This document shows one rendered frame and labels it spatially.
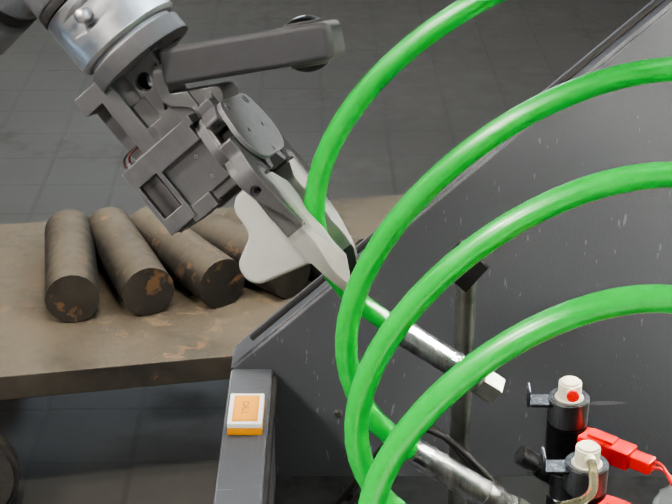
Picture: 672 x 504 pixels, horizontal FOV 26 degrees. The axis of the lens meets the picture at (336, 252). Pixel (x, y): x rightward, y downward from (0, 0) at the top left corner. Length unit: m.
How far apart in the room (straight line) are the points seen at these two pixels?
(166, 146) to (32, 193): 3.24
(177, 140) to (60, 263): 1.85
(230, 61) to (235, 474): 0.41
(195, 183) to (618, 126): 0.46
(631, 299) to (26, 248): 2.45
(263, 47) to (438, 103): 3.85
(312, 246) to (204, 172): 0.08
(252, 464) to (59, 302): 1.56
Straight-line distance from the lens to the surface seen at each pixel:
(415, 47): 0.90
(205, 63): 0.94
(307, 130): 4.54
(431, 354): 0.99
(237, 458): 1.23
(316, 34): 0.92
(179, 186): 0.95
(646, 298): 0.71
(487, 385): 1.00
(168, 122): 0.96
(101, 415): 3.10
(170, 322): 2.75
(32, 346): 2.71
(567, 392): 1.01
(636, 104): 1.27
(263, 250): 0.94
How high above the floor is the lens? 1.64
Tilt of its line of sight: 26 degrees down
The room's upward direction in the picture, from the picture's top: straight up
